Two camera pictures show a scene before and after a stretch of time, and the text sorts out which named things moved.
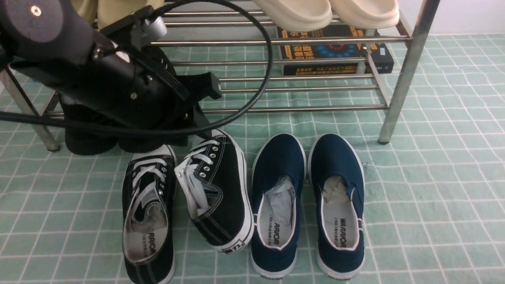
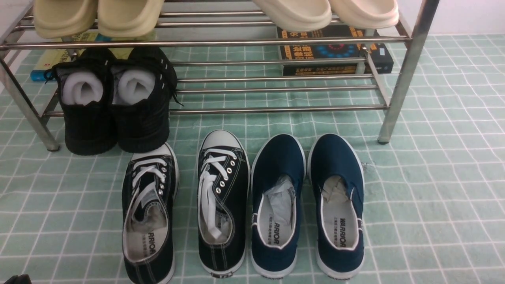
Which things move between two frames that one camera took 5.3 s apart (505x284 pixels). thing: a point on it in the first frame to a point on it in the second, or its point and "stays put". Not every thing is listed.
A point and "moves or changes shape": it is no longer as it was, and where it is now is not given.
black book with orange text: [339, 50] stays put
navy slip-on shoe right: [337, 174] stays put
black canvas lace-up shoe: [213, 178] moves or changes shape
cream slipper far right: [366, 14] stays put
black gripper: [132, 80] to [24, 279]
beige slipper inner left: [109, 11] stays put
